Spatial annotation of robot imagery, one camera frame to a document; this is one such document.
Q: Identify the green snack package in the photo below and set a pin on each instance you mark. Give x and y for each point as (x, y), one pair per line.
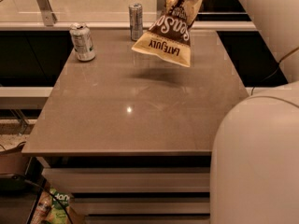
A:
(52, 208)

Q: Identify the grey drawer cabinet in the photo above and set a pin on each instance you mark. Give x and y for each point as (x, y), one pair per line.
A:
(130, 189)

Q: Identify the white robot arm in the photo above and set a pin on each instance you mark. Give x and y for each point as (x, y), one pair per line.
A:
(254, 173)

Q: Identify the tall silver Red Bull can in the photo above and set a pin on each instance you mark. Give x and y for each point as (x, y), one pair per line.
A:
(136, 20)

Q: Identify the left metal railing post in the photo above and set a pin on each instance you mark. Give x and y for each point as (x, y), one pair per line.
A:
(47, 14)

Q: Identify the middle metal railing post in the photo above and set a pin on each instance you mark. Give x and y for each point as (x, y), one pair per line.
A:
(159, 8)

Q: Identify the brown Late July chip bag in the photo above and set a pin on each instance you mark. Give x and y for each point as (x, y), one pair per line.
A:
(169, 37)

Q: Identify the brown bin at left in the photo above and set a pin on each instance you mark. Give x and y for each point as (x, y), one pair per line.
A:
(13, 162)

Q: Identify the metal railing post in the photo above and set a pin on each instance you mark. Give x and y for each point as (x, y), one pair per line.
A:
(159, 8)
(47, 14)

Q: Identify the white green soda can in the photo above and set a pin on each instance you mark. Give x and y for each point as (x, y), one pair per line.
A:
(82, 41)

